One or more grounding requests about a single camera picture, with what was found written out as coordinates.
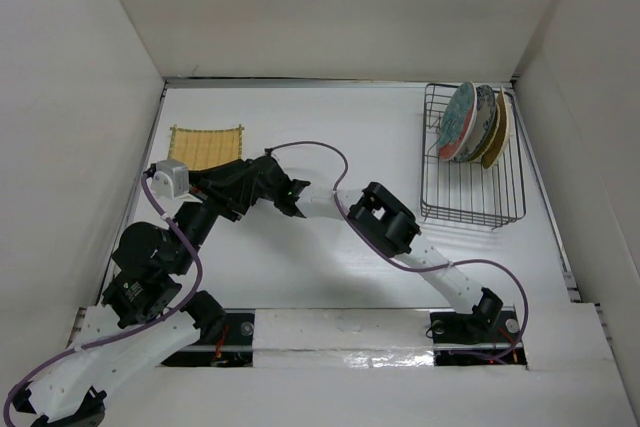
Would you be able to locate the red teal ceramic plate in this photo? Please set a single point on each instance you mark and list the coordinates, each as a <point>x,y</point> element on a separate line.
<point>457,121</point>

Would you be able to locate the round bamboo plate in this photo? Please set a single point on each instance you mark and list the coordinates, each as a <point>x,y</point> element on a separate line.
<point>492,137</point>

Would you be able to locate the blue floral white plate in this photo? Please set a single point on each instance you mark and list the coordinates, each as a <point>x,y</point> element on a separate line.
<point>486,115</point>

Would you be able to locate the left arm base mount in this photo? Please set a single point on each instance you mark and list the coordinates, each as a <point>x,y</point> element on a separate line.
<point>232,347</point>

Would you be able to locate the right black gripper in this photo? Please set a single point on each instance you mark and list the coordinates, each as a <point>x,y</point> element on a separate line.
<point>255,200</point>

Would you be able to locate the black wire dish rack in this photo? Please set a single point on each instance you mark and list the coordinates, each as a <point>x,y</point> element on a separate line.
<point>469,193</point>

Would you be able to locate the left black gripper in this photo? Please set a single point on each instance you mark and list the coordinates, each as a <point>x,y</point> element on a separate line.
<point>224,187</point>

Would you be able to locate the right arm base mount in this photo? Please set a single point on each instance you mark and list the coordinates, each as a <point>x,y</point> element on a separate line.
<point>455,343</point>

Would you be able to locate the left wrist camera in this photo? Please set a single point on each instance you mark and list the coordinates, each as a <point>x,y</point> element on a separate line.
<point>170,178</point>

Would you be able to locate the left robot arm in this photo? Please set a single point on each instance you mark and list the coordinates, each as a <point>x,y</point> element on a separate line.
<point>154,306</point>

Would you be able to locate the fan-shaped bamboo tray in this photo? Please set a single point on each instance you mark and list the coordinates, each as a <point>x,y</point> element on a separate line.
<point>492,156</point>

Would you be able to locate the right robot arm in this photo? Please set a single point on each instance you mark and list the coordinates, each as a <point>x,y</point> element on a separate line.
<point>387,226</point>

